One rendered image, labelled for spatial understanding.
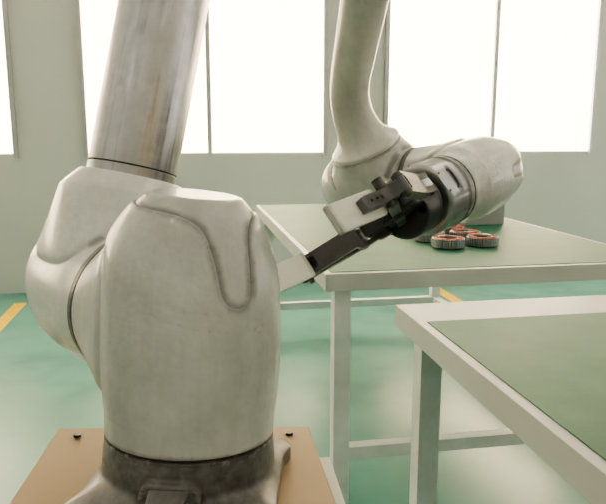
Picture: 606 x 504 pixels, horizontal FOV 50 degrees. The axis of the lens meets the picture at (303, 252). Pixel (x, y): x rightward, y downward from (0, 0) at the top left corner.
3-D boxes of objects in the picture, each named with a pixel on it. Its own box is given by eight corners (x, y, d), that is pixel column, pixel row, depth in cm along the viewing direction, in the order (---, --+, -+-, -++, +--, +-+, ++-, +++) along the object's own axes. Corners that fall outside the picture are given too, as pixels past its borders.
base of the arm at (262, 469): (31, 560, 48) (30, 488, 48) (122, 442, 70) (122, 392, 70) (276, 573, 48) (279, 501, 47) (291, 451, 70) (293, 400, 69)
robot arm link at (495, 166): (487, 231, 80) (400, 231, 90) (542, 200, 91) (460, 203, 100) (475, 144, 78) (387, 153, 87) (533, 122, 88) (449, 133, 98)
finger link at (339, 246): (375, 203, 75) (374, 205, 77) (292, 255, 75) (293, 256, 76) (393, 231, 74) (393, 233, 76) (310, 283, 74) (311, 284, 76)
